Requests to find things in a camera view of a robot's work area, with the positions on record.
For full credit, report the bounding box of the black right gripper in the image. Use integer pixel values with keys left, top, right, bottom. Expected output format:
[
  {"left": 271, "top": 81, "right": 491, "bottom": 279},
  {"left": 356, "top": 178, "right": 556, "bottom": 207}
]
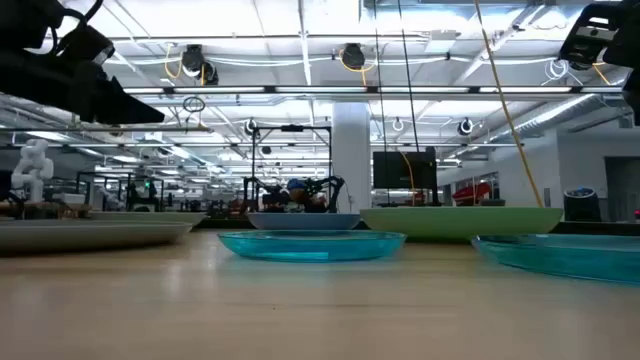
[{"left": 602, "top": 0, "right": 640, "bottom": 126}]

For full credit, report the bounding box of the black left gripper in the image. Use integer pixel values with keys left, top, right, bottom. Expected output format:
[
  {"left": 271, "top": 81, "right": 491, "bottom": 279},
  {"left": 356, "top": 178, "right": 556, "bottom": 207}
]
[{"left": 0, "top": 47, "right": 166, "bottom": 125}]

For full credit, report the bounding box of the pale green plastic plate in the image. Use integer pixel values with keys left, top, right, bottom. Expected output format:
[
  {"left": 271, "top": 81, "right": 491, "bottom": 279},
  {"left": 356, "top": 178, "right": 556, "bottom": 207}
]
[{"left": 88, "top": 210, "right": 208, "bottom": 227}]

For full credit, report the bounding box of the blue plastic plate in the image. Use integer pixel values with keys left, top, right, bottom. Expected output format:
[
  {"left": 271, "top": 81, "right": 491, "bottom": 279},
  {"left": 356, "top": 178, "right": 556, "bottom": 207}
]
[{"left": 246, "top": 212, "right": 362, "bottom": 232}]

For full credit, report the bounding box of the teal transparent plastic plate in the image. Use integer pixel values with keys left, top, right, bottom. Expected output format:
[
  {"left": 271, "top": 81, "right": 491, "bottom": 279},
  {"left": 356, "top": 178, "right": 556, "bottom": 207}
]
[
  {"left": 217, "top": 229, "right": 408, "bottom": 264},
  {"left": 471, "top": 233, "right": 640, "bottom": 286}
]

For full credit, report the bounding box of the large green plastic plate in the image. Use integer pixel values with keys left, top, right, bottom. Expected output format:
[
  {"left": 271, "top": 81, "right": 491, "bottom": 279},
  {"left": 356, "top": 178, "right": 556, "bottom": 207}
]
[{"left": 359, "top": 206, "right": 565, "bottom": 242}]

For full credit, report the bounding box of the dark background workstation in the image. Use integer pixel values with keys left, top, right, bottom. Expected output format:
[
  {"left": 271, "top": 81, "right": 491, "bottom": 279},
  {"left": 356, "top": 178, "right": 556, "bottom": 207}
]
[{"left": 74, "top": 171, "right": 166, "bottom": 213}]

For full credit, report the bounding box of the large grey plastic plate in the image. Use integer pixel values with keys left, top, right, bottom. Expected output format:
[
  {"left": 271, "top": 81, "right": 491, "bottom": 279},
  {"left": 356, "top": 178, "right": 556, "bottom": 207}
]
[{"left": 0, "top": 219, "right": 194, "bottom": 254}]

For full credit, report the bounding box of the black trash bin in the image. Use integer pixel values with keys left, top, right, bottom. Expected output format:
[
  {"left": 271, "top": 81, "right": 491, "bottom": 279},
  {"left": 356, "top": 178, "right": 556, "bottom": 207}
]
[{"left": 563, "top": 186, "right": 603, "bottom": 223}]

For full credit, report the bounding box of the person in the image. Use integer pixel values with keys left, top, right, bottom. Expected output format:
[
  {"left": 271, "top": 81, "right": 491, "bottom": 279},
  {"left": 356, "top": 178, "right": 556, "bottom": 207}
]
[{"left": 285, "top": 177, "right": 329, "bottom": 214}]

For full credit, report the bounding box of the long light bar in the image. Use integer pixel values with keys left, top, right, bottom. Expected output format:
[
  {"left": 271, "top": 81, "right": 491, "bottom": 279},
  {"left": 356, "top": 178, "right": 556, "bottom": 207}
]
[{"left": 121, "top": 85, "right": 625, "bottom": 96}]

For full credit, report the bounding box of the red object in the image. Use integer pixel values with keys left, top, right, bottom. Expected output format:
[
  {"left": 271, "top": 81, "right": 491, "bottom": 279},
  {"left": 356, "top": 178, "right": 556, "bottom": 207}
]
[{"left": 451, "top": 181, "right": 494, "bottom": 207}]

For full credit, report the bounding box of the black background robot station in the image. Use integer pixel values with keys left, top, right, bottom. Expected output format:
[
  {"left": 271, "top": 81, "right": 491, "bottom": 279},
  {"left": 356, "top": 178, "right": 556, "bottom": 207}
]
[{"left": 242, "top": 123, "right": 346, "bottom": 215}]

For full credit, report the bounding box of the white pillar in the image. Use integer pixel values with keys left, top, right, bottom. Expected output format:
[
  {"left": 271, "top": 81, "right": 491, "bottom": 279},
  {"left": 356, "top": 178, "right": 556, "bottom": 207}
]
[{"left": 331, "top": 102, "right": 373, "bottom": 214}]

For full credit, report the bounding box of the black monitor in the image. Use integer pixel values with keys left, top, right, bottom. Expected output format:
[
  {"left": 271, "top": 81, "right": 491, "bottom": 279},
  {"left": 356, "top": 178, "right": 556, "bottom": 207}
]
[{"left": 372, "top": 148, "right": 440, "bottom": 192}]

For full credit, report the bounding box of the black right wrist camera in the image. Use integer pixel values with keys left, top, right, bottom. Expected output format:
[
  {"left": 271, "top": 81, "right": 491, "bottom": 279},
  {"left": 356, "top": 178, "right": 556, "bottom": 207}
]
[{"left": 558, "top": 2, "right": 621, "bottom": 71}]

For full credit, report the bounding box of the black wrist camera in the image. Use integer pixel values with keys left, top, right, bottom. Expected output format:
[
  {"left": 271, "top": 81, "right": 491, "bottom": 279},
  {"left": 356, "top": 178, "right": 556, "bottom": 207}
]
[
  {"left": 558, "top": 2, "right": 621, "bottom": 71},
  {"left": 53, "top": 23, "right": 116, "bottom": 67}
]

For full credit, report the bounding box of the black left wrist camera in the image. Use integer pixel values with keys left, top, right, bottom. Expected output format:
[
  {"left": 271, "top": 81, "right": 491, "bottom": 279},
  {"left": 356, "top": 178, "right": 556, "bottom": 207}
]
[{"left": 53, "top": 23, "right": 116, "bottom": 67}]

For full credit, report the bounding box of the yellow cable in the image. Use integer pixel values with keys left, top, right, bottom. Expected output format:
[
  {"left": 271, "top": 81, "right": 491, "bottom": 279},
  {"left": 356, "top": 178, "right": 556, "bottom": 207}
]
[{"left": 473, "top": 0, "right": 545, "bottom": 209}]

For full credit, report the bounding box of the black hanging cable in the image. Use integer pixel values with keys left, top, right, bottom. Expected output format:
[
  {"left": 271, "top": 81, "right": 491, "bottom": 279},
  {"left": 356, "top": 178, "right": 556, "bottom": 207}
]
[
  {"left": 397, "top": 0, "right": 422, "bottom": 154},
  {"left": 372, "top": 0, "right": 392, "bottom": 206}
]

